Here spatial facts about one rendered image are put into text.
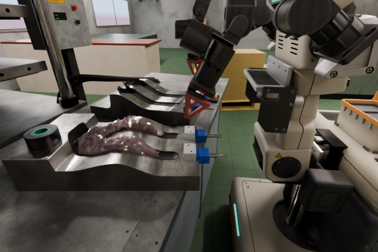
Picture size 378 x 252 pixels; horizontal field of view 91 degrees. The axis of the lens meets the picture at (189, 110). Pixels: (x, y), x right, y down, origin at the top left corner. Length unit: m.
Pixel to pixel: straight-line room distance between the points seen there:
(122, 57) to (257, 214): 2.95
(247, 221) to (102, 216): 0.80
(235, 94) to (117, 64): 2.02
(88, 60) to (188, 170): 3.36
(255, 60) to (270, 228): 2.10
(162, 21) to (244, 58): 7.76
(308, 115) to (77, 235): 0.75
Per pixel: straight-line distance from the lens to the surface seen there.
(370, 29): 0.53
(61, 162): 0.63
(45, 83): 4.43
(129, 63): 3.39
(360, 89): 4.21
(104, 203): 0.58
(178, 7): 9.99
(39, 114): 1.25
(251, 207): 1.23
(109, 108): 0.94
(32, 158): 0.63
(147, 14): 10.32
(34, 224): 0.62
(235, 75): 2.74
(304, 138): 0.76
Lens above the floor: 1.22
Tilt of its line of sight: 25 degrees down
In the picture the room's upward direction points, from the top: straight up
